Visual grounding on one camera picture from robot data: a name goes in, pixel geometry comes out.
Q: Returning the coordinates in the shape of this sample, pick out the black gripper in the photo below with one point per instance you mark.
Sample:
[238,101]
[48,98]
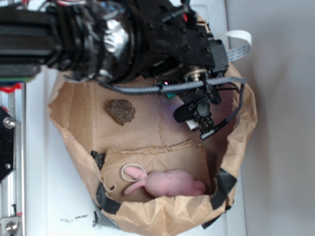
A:
[179,47]

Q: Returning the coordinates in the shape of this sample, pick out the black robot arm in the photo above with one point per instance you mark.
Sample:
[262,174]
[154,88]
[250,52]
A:
[133,47]

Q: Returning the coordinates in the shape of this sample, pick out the small black microphone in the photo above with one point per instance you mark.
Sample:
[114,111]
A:
[183,114]

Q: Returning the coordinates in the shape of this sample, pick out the brown rock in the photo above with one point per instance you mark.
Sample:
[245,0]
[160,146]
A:
[121,111]

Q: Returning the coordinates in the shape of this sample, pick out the brown paper bag tray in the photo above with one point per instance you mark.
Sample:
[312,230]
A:
[99,148]

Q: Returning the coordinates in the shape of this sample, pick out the white rubber band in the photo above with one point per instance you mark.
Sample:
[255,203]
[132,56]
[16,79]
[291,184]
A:
[133,172]

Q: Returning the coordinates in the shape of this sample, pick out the pink plush bunny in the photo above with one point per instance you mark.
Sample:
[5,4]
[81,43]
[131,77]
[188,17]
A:
[169,183]

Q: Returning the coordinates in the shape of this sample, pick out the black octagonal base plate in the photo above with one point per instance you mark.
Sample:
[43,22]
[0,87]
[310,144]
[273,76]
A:
[7,144]

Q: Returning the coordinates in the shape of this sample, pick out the aluminium extrusion rail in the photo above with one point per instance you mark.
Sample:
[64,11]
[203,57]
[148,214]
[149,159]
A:
[12,189]

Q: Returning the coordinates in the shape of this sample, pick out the metal corner bracket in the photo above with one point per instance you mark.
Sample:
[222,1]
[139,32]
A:
[11,226]

